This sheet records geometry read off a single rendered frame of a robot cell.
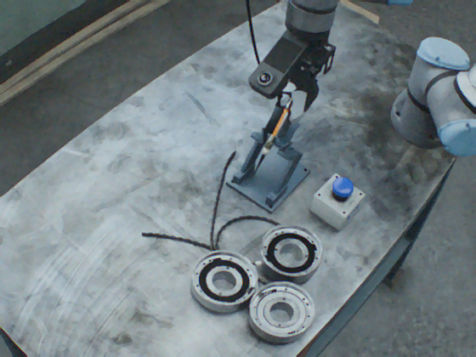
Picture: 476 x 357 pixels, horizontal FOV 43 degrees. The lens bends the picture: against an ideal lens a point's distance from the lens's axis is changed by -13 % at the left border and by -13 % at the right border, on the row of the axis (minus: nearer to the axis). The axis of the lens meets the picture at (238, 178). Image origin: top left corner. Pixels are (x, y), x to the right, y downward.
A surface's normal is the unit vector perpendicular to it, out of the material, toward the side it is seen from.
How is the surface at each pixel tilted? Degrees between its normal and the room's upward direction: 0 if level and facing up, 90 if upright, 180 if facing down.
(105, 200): 0
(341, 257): 0
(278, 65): 31
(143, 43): 0
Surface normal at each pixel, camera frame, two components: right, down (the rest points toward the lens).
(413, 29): 0.11, -0.63
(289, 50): -0.22, -0.25
